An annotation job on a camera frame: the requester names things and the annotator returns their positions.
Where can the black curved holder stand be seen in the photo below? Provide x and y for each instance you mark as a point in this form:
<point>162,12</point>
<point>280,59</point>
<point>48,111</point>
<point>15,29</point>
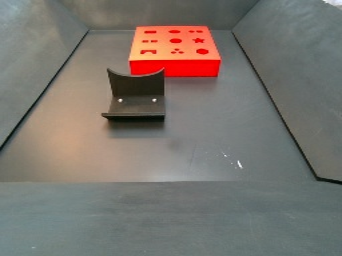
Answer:
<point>138,96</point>

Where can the red shape sorter block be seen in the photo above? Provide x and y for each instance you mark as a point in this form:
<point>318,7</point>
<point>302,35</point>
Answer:
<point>183,50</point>

